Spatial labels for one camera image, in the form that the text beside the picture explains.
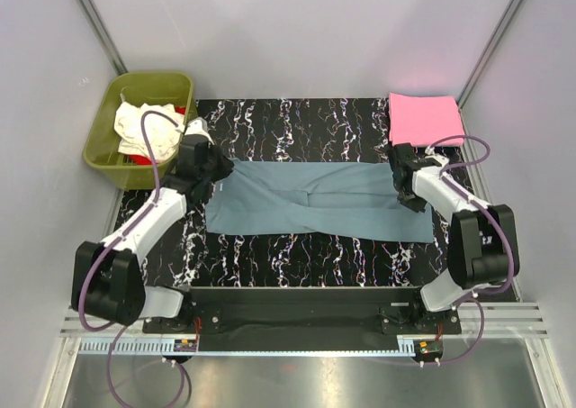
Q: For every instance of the folded pink t shirt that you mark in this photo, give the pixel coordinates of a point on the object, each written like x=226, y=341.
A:
x=425, y=120

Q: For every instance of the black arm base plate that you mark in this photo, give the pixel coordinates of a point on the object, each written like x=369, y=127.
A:
x=324, y=316

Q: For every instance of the white t shirt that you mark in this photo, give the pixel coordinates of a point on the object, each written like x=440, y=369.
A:
x=146, y=129

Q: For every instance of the black marbled table mat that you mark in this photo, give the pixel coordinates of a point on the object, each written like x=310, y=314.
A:
x=332, y=129

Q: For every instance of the right aluminium frame post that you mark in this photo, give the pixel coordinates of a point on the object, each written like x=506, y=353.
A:
x=504, y=23

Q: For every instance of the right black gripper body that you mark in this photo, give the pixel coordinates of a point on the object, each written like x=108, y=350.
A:
x=411, y=201

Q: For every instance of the slotted cable duct rail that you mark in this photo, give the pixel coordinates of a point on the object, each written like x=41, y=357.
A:
x=387, y=348

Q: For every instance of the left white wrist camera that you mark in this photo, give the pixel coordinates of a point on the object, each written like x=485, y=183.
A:
x=198, y=126

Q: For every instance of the left aluminium frame post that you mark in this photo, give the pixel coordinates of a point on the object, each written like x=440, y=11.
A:
x=103, y=36

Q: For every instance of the aluminium frame post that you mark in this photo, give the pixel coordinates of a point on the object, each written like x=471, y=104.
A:
x=504, y=23
x=103, y=36

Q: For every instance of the red t shirt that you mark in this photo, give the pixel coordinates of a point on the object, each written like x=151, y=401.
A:
x=139, y=159

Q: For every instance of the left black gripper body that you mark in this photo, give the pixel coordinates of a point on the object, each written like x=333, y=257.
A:
x=215, y=167

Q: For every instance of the blue-grey t shirt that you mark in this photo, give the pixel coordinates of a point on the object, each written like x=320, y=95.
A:
x=348, y=199

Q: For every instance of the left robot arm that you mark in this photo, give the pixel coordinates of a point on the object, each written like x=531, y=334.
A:
x=107, y=281

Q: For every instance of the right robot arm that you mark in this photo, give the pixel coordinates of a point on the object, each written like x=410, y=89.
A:
x=482, y=250

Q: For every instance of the olive green plastic bin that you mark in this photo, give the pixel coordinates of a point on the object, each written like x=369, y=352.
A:
x=137, y=88

